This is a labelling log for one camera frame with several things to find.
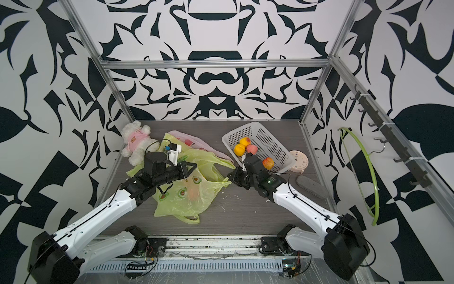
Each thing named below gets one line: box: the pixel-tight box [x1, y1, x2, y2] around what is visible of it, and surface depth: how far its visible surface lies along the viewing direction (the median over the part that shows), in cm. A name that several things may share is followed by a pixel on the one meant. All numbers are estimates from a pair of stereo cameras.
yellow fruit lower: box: [234, 143, 246, 157], surface depth 102 cm
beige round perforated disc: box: [288, 149, 310, 174], surface depth 100 cm
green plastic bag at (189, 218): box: [173, 212, 200, 225], surface depth 81 cm
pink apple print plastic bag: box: [168, 130, 235, 164], surface depth 104 cm
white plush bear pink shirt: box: [120, 120, 161, 167], surface depth 101 cm
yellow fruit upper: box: [239, 136, 252, 148], surface depth 106 cm
